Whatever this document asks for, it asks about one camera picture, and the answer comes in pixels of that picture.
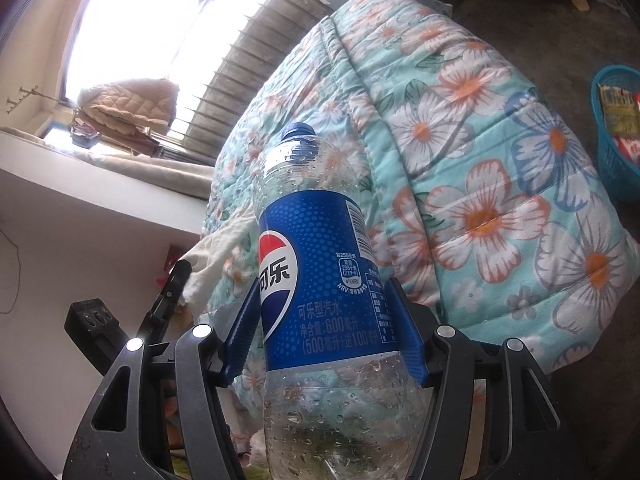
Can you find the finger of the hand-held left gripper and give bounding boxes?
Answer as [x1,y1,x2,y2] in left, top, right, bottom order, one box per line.
[142,260,193,343]

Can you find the blue plastic basket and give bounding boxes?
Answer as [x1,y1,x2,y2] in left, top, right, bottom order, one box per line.
[591,65,640,203]

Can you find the wall coat hooks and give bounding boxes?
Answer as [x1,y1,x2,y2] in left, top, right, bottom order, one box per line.
[5,85,56,116]

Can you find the cream bed sheet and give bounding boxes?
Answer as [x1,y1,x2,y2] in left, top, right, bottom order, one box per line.
[185,210,261,311]

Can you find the clear plastic soda bottle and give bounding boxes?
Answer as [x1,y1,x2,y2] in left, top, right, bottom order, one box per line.
[252,122,433,480]

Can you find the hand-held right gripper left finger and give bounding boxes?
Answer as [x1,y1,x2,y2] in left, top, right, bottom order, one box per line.
[62,290,261,480]

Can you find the rolled grey mat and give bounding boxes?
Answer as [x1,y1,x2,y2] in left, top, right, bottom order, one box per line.
[0,127,216,196]

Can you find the yellow green packet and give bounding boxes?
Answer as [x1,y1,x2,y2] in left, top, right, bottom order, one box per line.
[600,85,640,133]

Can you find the pink puffer jacket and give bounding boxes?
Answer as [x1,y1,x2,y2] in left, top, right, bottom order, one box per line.
[75,77,180,136]

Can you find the floral quilt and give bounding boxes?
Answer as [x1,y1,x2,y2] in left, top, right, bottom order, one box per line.
[200,0,633,411]

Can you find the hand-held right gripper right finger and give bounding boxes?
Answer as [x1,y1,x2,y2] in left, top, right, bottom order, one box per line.
[387,277,561,480]

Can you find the metal window railing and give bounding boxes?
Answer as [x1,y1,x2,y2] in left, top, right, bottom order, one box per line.
[160,0,331,161]

